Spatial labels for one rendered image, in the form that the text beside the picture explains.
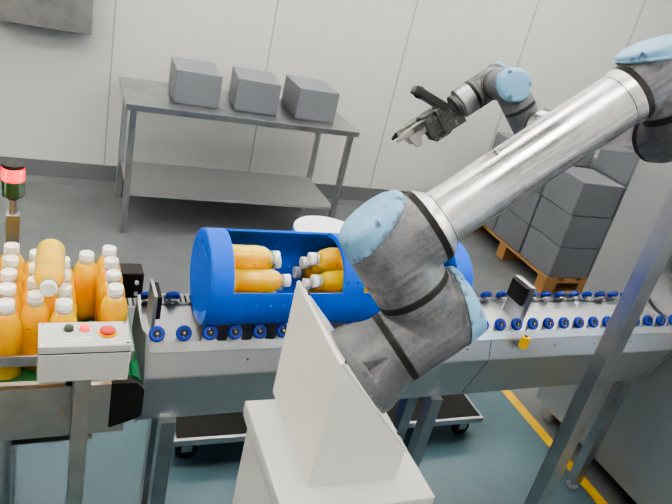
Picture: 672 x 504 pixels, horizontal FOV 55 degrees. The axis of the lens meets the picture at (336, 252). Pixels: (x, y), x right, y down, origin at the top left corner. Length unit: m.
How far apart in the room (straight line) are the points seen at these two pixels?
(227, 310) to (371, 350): 0.71
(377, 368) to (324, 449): 0.18
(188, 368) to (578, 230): 3.76
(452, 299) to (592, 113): 0.42
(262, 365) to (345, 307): 0.31
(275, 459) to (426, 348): 0.38
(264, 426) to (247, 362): 0.58
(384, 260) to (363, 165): 4.71
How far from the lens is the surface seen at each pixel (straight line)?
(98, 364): 1.62
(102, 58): 5.13
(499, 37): 6.11
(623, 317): 2.36
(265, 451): 1.36
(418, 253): 1.16
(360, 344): 1.21
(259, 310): 1.87
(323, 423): 1.21
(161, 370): 1.92
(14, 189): 2.13
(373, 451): 1.30
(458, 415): 3.28
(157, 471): 2.24
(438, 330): 1.22
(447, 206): 1.19
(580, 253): 5.30
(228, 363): 1.96
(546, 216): 5.26
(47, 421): 1.87
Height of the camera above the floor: 2.02
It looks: 25 degrees down
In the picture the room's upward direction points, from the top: 14 degrees clockwise
